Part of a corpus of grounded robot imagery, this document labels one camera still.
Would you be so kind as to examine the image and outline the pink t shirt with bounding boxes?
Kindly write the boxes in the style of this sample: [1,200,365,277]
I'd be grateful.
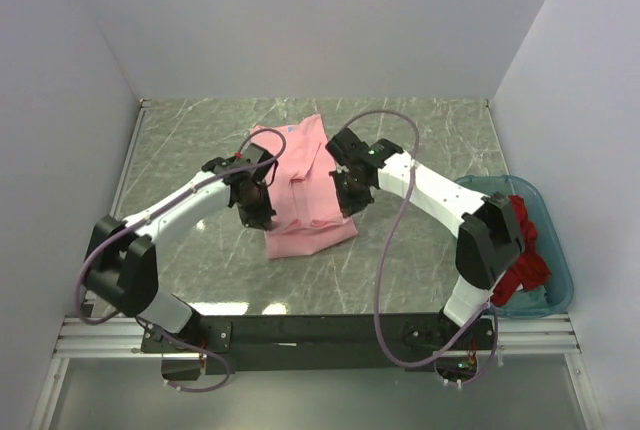
[265,114,358,260]

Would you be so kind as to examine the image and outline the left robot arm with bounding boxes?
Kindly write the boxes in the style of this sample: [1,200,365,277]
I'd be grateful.
[79,143,278,348]

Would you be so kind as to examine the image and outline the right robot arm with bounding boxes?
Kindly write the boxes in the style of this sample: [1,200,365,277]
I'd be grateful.
[326,128,525,347]

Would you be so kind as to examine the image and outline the black base beam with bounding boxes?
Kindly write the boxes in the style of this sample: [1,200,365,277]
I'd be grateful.
[139,313,496,384]

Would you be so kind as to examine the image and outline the red t shirt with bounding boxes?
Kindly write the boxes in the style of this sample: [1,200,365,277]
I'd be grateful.
[491,195,551,307]

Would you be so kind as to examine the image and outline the blue plastic basket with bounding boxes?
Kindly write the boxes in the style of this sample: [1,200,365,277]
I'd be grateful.
[456,175,574,319]

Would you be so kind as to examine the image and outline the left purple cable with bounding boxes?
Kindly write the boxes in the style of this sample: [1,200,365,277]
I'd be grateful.
[74,128,289,394]

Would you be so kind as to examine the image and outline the aluminium rail frame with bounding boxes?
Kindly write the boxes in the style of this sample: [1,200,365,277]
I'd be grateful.
[33,98,600,429]

